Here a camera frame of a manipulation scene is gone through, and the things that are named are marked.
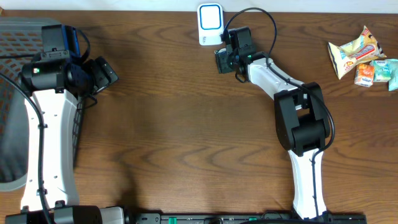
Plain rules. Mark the green white small pack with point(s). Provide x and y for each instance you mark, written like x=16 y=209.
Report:
x=221 y=55

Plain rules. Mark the green Kleenex tissue pack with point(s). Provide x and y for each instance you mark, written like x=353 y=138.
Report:
x=381 y=71

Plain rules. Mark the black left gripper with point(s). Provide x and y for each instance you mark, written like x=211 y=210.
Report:
x=101 y=74

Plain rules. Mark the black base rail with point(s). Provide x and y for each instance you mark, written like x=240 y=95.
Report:
x=268 y=217

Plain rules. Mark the yellow wet wipes pack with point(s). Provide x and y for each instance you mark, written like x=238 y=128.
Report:
x=361 y=50

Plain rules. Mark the mint green wipes pack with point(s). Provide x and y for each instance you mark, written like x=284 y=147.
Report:
x=393 y=68

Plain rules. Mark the orange Kleenex tissue pack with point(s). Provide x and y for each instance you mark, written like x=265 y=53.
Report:
x=364 y=75

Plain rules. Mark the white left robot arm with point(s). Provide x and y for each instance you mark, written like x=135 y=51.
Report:
x=53 y=84

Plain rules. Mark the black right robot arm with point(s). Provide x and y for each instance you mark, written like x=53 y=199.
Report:
x=301 y=118

